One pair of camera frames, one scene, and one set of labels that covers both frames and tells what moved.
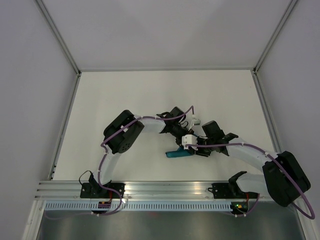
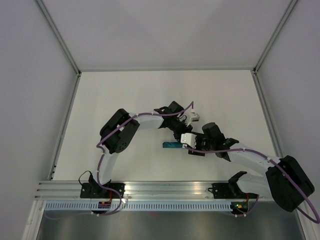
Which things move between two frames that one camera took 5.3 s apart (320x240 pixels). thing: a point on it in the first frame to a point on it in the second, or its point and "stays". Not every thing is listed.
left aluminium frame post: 59,38 stays
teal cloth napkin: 181,152 to 172,144
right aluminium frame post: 274,37 stays
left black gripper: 187,131 stays
